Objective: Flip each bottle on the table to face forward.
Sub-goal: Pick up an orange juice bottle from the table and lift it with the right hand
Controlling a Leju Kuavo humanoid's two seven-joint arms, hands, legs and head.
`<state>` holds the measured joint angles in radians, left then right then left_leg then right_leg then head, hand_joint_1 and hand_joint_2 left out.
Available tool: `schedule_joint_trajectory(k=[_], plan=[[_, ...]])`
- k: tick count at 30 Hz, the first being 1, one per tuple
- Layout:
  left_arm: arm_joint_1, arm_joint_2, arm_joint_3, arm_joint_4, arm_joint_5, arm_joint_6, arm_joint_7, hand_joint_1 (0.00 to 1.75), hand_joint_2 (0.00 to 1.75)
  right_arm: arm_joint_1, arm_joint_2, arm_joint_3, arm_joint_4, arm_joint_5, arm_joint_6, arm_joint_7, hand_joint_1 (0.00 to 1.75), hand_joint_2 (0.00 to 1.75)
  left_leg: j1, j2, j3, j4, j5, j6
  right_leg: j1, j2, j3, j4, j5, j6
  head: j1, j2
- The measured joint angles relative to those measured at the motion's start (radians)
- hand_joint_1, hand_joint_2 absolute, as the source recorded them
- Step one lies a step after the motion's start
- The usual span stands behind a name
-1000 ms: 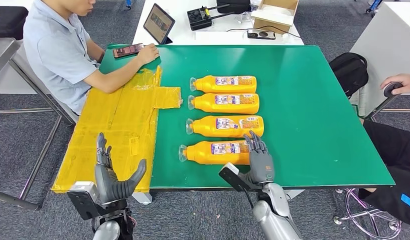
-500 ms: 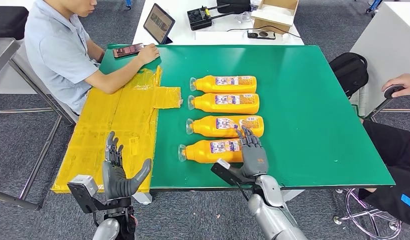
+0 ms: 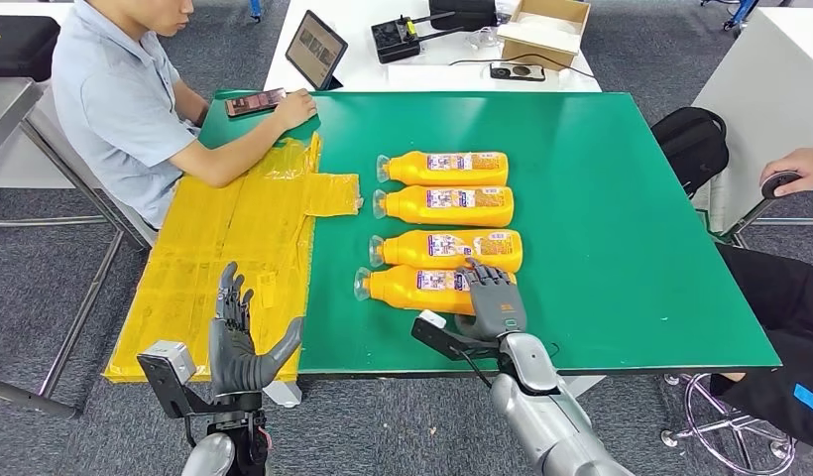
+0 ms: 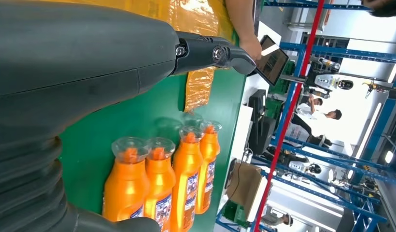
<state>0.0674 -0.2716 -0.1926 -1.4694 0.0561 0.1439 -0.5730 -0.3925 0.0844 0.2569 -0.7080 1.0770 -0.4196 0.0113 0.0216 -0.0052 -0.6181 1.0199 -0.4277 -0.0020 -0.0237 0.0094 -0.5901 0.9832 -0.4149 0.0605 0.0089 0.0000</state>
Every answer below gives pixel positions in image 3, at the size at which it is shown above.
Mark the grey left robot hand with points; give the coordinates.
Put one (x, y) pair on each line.
(232, 361)

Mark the person's hand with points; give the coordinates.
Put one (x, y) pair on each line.
(804, 161)

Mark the person's right hand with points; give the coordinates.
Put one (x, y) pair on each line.
(295, 108)

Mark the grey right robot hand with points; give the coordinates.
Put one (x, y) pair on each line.
(498, 309)

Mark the orange detergent bottle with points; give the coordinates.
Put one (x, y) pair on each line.
(406, 253)
(413, 171)
(413, 209)
(393, 292)

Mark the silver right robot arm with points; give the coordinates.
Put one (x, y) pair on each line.
(551, 420)

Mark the person's right forearm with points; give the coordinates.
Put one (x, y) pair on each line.
(236, 154)

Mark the smartphone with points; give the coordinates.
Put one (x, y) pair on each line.
(252, 103)

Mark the white table foot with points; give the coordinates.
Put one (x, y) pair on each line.
(584, 382)
(285, 393)

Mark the black tablet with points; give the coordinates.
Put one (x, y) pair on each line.
(314, 49)

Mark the white side desk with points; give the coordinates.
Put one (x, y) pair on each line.
(761, 79)
(19, 164)

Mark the green table mat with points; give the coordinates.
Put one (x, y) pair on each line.
(577, 230)

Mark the yellow taped cardboard sheet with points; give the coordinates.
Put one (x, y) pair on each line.
(203, 249)

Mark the black backpack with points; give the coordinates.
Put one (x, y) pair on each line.
(689, 148)

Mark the black router with antennas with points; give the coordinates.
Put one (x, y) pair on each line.
(393, 41)

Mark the white table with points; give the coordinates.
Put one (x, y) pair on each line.
(413, 73)

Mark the person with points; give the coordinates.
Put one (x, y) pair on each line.
(774, 296)
(111, 98)

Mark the black bag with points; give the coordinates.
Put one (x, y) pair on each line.
(462, 13)

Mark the clear plastic wrap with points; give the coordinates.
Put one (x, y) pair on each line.
(483, 36)

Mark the chrome stool base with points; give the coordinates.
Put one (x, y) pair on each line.
(669, 437)

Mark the open cardboard box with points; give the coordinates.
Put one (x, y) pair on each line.
(544, 51)

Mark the black hard case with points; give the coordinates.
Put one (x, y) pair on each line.
(19, 47)

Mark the grey metal table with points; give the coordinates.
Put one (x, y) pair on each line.
(6, 102)

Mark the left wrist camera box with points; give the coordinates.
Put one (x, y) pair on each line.
(170, 361)

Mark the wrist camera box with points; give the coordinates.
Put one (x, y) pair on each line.
(436, 335)
(170, 361)

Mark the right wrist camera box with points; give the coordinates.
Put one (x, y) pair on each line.
(436, 335)

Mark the black camera device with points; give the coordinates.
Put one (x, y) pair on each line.
(518, 71)

